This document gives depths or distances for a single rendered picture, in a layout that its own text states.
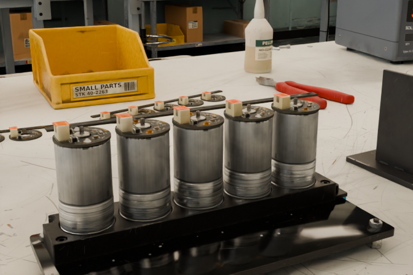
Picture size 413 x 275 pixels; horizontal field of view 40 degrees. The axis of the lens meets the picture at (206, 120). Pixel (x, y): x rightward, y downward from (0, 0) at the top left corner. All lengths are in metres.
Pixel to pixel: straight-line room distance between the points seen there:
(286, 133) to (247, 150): 0.03
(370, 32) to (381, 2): 0.05
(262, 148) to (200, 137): 0.03
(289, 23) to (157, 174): 5.87
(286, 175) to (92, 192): 0.10
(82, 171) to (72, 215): 0.02
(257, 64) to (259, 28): 0.04
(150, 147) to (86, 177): 0.03
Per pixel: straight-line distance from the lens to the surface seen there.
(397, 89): 0.38
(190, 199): 0.27
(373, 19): 0.78
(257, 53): 0.67
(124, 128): 0.25
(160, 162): 0.26
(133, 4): 2.78
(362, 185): 0.37
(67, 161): 0.25
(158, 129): 0.26
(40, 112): 0.53
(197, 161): 0.26
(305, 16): 6.26
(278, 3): 5.99
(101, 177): 0.25
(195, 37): 4.96
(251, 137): 0.27
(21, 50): 4.37
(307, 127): 0.29
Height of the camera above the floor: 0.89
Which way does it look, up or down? 17 degrees down
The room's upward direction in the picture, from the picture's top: straight up
